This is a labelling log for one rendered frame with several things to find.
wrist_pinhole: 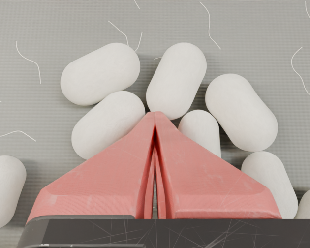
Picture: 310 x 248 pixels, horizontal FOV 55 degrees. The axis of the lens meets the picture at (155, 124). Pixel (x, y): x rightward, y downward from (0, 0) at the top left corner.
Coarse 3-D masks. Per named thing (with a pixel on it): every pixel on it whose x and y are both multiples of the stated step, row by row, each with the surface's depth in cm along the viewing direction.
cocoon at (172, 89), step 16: (176, 48) 13; (192, 48) 13; (160, 64) 13; (176, 64) 13; (192, 64) 13; (160, 80) 13; (176, 80) 12; (192, 80) 13; (160, 96) 12; (176, 96) 12; (192, 96) 13; (176, 112) 13
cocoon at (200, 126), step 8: (192, 112) 13; (200, 112) 13; (184, 120) 13; (192, 120) 13; (200, 120) 12; (208, 120) 13; (184, 128) 13; (192, 128) 12; (200, 128) 12; (208, 128) 12; (216, 128) 13; (192, 136) 12; (200, 136) 12; (208, 136) 12; (216, 136) 13; (200, 144) 12; (208, 144) 12; (216, 144) 12; (216, 152) 12
